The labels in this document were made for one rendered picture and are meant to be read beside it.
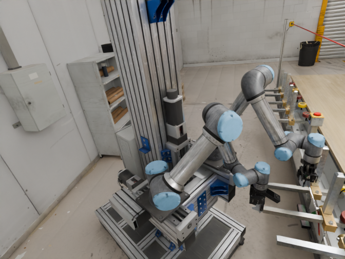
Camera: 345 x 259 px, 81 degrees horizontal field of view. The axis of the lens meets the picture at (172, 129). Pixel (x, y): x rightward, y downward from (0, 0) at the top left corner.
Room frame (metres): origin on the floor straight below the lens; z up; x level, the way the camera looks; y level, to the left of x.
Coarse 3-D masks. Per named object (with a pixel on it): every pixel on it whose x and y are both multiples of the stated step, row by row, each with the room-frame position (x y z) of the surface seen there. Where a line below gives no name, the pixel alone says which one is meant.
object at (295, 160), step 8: (280, 104) 2.48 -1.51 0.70; (280, 112) 2.27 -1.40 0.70; (288, 128) 1.85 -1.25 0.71; (296, 152) 1.45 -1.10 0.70; (296, 160) 1.34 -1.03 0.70; (296, 168) 1.25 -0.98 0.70; (296, 176) 1.18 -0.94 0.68; (296, 184) 1.14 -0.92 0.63; (304, 200) 0.93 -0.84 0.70; (312, 224) 0.75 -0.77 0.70; (312, 232) 0.71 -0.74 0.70; (312, 240) 0.68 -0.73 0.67; (328, 240) 0.65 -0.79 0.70; (320, 256) 0.57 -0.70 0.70; (328, 256) 0.57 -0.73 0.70
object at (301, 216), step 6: (264, 210) 0.78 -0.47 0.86; (270, 210) 0.77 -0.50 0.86; (276, 210) 0.77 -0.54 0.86; (282, 210) 0.76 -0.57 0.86; (288, 210) 0.75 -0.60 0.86; (288, 216) 0.73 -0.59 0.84; (294, 216) 0.72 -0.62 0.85; (300, 216) 0.71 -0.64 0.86; (306, 216) 0.70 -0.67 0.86; (312, 216) 0.70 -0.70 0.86; (318, 216) 0.69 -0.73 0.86; (318, 222) 0.67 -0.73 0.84; (336, 222) 0.65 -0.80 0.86
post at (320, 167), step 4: (324, 148) 0.93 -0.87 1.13; (328, 148) 0.93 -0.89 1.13; (324, 152) 0.92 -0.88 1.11; (328, 152) 0.92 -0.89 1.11; (324, 156) 0.92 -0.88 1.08; (320, 160) 0.93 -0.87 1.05; (324, 160) 0.92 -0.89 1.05; (320, 164) 0.92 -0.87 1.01; (320, 168) 0.92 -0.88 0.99; (320, 172) 0.92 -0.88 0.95; (316, 176) 0.93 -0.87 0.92; (320, 176) 0.92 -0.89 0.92; (312, 184) 0.93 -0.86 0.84; (316, 184) 0.92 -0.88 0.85; (308, 196) 0.93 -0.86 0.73
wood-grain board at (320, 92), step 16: (304, 80) 2.75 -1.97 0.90; (320, 80) 2.66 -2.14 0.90; (336, 80) 2.58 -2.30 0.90; (304, 96) 2.20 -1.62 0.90; (320, 96) 2.14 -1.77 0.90; (336, 96) 2.08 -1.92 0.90; (320, 112) 1.77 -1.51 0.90; (336, 112) 1.73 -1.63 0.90; (320, 128) 1.48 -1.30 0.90; (336, 128) 1.45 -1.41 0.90; (336, 144) 1.23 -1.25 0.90; (336, 160) 1.07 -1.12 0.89
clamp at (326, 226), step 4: (320, 208) 0.73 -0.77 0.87; (320, 212) 0.72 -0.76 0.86; (324, 216) 0.68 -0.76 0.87; (328, 216) 0.68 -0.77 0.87; (332, 216) 0.67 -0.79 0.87; (324, 220) 0.66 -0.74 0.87; (328, 220) 0.66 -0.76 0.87; (332, 220) 0.65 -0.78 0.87; (324, 224) 0.65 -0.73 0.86; (328, 224) 0.64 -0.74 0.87; (324, 228) 0.64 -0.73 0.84; (328, 228) 0.63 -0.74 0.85; (332, 228) 0.62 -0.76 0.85; (336, 228) 0.62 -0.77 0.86
